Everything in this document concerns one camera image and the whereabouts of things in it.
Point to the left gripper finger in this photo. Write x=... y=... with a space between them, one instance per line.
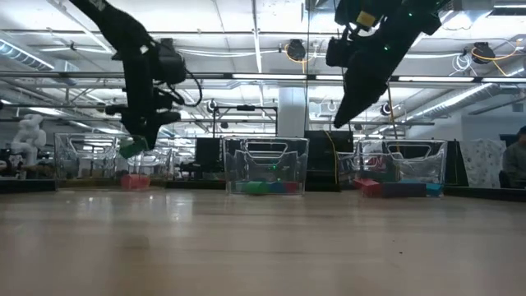
x=150 y=133
x=129 y=132

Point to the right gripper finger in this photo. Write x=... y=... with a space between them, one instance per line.
x=361 y=98

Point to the red long block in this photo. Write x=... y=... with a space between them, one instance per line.
x=373 y=190
x=363 y=182

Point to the purple long block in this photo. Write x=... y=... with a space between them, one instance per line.
x=404 y=189

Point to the red half cylinder block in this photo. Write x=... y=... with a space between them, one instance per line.
x=291 y=187

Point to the blue long block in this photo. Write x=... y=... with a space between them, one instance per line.
x=433 y=189

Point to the small green block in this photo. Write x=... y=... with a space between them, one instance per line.
x=255 y=188

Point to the blue half cylinder block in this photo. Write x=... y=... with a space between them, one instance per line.
x=277 y=188

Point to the small round ceiling fixture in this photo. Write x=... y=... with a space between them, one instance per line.
x=386 y=109

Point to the clear plastic bin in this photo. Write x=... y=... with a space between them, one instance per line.
x=82 y=156
x=238 y=164
x=435 y=164

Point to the black background monitor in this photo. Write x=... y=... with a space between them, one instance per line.
x=207 y=154

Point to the grey overhead beam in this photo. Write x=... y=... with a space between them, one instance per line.
x=41 y=75

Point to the white humanoid robot figure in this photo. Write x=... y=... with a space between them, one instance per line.
x=29 y=140

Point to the white patterned panel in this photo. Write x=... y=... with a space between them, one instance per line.
x=483 y=160

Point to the person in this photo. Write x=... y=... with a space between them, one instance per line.
x=513 y=160

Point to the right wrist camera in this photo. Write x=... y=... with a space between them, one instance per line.
x=339 y=52

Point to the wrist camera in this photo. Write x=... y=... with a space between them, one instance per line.
x=339 y=52
x=170 y=61

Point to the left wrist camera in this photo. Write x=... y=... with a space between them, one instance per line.
x=170 y=61

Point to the black aluminium table frame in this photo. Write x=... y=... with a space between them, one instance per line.
x=197 y=185

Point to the silver air duct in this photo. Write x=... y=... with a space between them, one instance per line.
x=452 y=100

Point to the black metal frame stand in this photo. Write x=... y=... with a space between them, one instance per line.
x=245 y=107

